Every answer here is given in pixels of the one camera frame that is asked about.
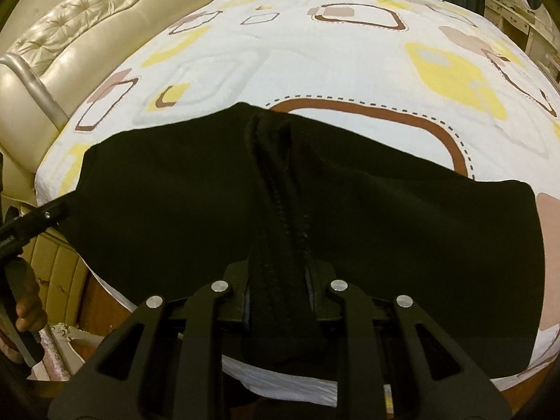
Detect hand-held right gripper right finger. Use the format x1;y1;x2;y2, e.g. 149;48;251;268
306;260;512;420

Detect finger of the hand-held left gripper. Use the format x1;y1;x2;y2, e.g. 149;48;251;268
0;200;71;246

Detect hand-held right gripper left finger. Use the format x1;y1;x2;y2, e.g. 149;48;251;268
47;260;252;420

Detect black pants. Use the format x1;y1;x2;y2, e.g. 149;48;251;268
59;101;545;379

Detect person's left hand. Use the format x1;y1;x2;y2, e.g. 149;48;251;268
14;266;49;334

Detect white ornate nightstand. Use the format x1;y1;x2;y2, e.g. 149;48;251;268
28;320;108;382

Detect patterned white bed sheet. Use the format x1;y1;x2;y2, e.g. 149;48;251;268
35;0;560;405

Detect white ornate dressing table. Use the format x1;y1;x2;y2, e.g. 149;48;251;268
481;0;560;97

